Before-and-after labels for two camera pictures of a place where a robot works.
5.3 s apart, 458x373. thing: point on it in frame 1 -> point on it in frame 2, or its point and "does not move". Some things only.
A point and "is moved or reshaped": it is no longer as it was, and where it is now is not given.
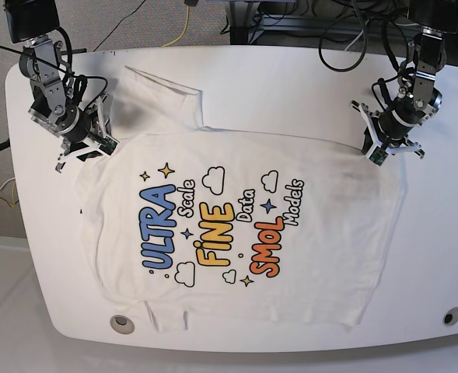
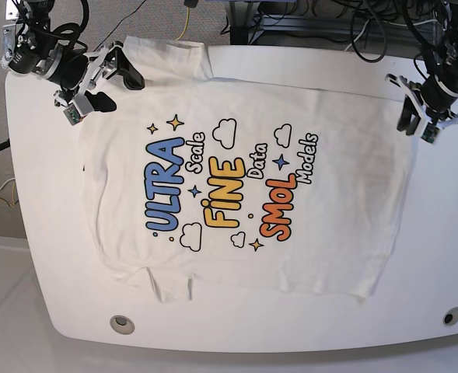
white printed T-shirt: (194, 223) is moved or reshaped
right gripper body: (88, 144) -> (78, 72)
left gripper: (389, 130) -> (430, 102)
